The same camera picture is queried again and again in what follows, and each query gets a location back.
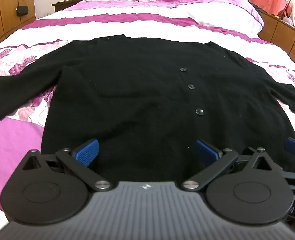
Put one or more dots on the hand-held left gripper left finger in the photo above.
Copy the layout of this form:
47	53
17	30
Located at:
87	152

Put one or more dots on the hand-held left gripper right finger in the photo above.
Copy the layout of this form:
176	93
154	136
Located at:
205	152

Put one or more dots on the black button cardigan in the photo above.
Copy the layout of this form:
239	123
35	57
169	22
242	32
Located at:
137	92

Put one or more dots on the wooden side cabinet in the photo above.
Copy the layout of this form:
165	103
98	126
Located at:
285	35

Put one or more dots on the purple and white floral quilt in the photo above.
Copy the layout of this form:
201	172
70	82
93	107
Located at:
147	22

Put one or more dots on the dark wooden nightstand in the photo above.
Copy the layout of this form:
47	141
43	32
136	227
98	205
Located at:
67	4

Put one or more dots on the small black hanging bag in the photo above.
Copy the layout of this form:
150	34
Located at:
22	10

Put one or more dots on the wooden wardrobe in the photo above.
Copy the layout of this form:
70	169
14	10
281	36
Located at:
2	12

